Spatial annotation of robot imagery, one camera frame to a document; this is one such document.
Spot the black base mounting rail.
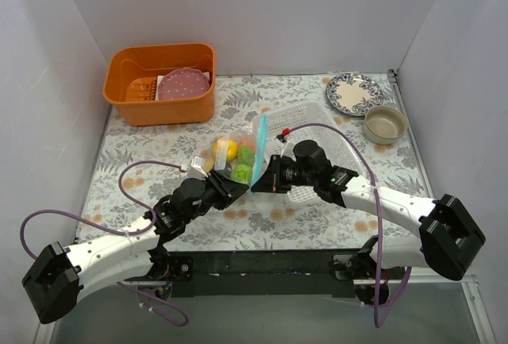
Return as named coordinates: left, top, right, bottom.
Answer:
left=122, top=248, right=398, bottom=301

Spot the bumpy green lime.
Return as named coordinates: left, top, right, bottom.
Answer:
left=231, top=164, right=252, bottom=184

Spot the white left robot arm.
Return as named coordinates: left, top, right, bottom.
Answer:
left=21, top=171, right=249, bottom=324

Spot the clear zip top bag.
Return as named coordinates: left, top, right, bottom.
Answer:
left=195, top=115, right=267, bottom=186

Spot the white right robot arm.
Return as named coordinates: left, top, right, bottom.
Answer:
left=251, top=140, right=486, bottom=280

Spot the green avocado half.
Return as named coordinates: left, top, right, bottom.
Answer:
left=237, top=145, right=256, bottom=167

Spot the orange tangerine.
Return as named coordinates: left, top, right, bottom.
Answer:
left=241, top=138, right=255, bottom=149

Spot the floral table mat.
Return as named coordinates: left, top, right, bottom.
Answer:
left=75, top=74, right=430, bottom=251

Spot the blue floral ceramic plate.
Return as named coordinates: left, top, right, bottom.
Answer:
left=325, top=72, right=384, bottom=117

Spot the white perforated plastic basket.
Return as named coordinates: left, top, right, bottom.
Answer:
left=266, top=102, right=373, bottom=210

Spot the orange plastic tub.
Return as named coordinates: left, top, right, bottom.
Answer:
left=103, top=43, right=216, bottom=126

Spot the beige ceramic bowl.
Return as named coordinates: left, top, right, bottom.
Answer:
left=363, top=106, right=408, bottom=145

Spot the orange dish rack insert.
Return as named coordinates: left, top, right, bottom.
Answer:
left=125, top=76, right=158, bottom=102

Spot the yellow lemon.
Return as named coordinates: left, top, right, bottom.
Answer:
left=213, top=140, right=237, bottom=162

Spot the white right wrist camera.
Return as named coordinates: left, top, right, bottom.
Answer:
left=275, top=128, right=294, bottom=157

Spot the pink polka dot plate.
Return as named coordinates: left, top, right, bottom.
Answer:
left=157, top=68, right=210, bottom=100

